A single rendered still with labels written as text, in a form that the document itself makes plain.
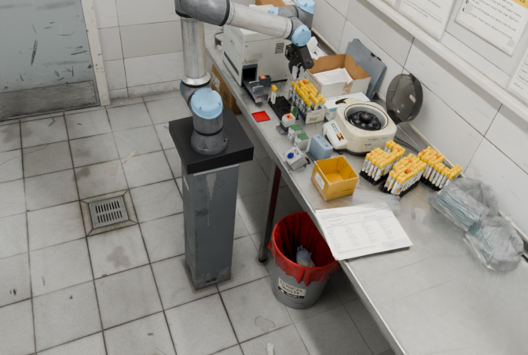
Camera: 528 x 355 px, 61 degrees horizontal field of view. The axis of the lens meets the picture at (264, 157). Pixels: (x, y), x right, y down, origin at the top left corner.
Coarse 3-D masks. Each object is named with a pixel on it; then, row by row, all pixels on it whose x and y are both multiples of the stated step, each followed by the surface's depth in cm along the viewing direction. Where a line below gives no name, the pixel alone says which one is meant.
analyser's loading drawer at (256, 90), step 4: (244, 76) 229; (248, 76) 230; (252, 76) 230; (244, 80) 227; (248, 80) 227; (252, 80) 227; (244, 84) 225; (248, 84) 224; (252, 84) 222; (256, 84) 223; (248, 88) 222; (252, 88) 218; (256, 88) 218; (260, 88) 219; (252, 92) 219; (256, 92) 220; (260, 92) 220; (264, 92) 221; (256, 96) 214; (260, 96) 215; (264, 96) 216; (256, 100) 216; (260, 100) 217; (264, 100) 218
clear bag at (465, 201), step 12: (456, 180) 174; (468, 180) 172; (480, 180) 169; (444, 192) 173; (456, 192) 168; (468, 192) 166; (480, 192) 164; (492, 192) 161; (432, 204) 178; (444, 204) 174; (456, 204) 170; (468, 204) 167; (480, 204) 166; (492, 204) 165; (456, 216) 171; (468, 216) 168; (480, 216) 165; (492, 216) 166; (468, 228) 169
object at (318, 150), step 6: (312, 138) 190; (318, 138) 188; (312, 144) 191; (318, 144) 187; (324, 144) 186; (312, 150) 192; (318, 150) 188; (324, 150) 184; (330, 150) 185; (312, 156) 193; (318, 156) 189; (324, 156) 186; (330, 156) 188
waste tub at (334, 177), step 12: (324, 168) 182; (336, 168) 185; (348, 168) 179; (312, 180) 183; (324, 180) 172; (336, 180) 184; (348, 180) 171; (324, 192) 174; (336, 192) 174; (348, 192) 177
